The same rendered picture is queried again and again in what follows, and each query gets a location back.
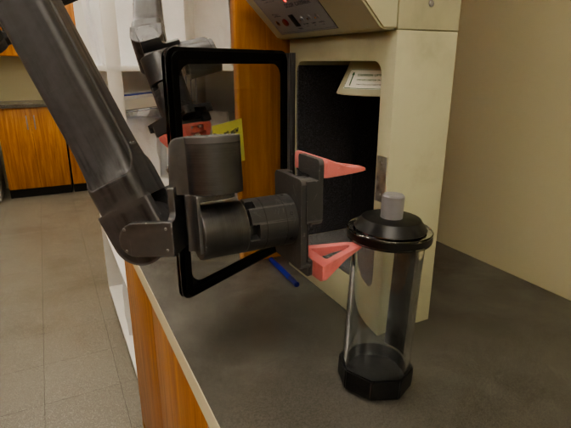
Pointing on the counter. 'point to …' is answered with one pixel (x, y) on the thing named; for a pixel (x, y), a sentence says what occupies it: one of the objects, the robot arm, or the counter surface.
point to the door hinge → (291, 109)
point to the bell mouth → (361, 80)
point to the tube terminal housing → (402, 111)
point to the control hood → (346, 18)
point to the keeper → (381, 177)
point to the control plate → (275, 10)
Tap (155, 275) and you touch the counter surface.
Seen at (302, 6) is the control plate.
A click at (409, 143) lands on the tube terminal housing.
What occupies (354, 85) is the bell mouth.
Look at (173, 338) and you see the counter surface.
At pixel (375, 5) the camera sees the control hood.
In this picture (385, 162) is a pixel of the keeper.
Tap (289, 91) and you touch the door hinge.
